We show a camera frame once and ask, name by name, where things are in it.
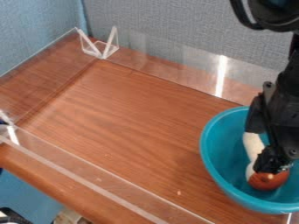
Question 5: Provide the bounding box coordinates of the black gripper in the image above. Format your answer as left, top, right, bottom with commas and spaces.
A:
245, 58, 299, 174

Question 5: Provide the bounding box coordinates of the brown toy mushroom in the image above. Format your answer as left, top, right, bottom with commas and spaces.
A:
241, 132, 289, 191

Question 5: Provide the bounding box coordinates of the blue plastic bowl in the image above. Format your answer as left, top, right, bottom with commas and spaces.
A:
198, 106, 299, 214

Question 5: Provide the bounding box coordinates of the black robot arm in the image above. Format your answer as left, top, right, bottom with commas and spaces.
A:
228, 0, 299, 174

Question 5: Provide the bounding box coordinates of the clear acrylic back barrier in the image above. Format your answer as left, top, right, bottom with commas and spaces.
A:
86, 28, 277, 105

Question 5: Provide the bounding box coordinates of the clear acrylic barrier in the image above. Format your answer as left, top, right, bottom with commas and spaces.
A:
0, 27, 94, 122
86, 28, 277, 105
0, 109, 213, 224

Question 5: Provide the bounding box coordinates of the clear acrylic front barrier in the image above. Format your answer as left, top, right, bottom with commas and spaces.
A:
0, 109, 213, 224

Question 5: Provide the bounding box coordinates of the clear acrylic left barrier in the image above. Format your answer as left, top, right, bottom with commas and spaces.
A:
0, 27, 94, 122

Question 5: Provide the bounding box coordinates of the clear acrylic corner bracket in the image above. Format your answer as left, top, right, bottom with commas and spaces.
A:
75, 26, 118, 60

